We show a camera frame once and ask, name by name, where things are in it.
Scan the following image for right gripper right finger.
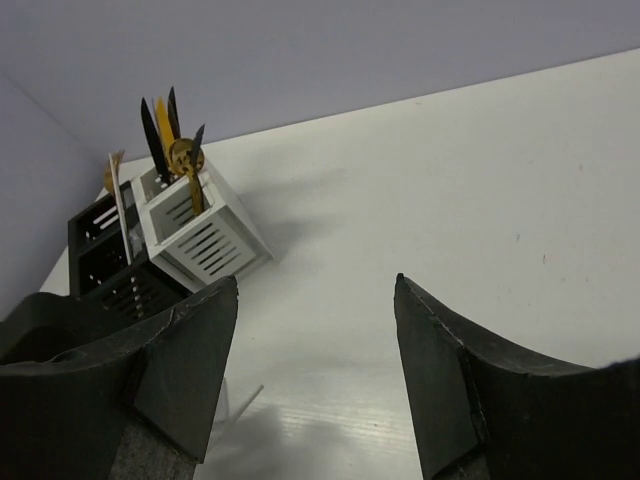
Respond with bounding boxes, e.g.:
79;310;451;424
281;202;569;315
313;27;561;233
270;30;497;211
394;275;639;479

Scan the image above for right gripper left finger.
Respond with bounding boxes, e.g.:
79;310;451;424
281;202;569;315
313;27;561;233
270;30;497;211
1;276;238;479

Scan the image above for white chopstick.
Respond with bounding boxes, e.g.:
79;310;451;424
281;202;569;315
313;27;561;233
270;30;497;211
113;174;132;265

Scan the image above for black serrated knife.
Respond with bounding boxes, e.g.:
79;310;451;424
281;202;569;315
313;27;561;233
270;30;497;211
140;98;171;185

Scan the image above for gold spoon green handle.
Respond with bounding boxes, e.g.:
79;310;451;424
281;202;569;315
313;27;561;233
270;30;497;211
168;138;205;216

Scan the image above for gold knife green handle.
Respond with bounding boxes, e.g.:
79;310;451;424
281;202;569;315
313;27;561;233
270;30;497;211
154;97;175;150

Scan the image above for gold knife dark handle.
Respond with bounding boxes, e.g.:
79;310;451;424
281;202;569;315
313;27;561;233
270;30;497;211
190;125;205;168

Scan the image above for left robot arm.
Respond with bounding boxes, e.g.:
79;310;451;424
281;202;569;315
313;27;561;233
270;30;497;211
1;292;141;365

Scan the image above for black utensil caddy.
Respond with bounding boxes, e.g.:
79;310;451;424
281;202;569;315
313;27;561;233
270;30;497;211
68;181;191;322

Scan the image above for white utensil caddy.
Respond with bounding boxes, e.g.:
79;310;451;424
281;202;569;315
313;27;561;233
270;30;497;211
131;160;272;293

